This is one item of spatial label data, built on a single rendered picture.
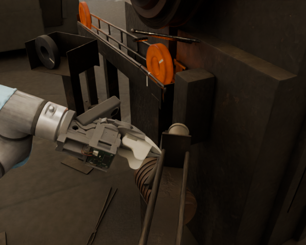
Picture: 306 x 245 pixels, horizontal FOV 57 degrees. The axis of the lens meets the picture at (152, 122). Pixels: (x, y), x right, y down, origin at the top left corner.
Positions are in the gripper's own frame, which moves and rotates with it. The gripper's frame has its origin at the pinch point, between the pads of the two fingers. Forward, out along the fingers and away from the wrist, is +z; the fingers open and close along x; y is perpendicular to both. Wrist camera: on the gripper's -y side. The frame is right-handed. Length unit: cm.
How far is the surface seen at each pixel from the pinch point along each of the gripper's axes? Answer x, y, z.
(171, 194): -8.4, 4.4, 7.7
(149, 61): -14, -51, -5
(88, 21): -56, -127, -44
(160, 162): -6.1, -1.8, 3.4
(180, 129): -5.9, -14.3, 7.5
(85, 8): -50, -130, -49
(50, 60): -45, -65, -46
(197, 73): 2.2, -30.4, 7.7
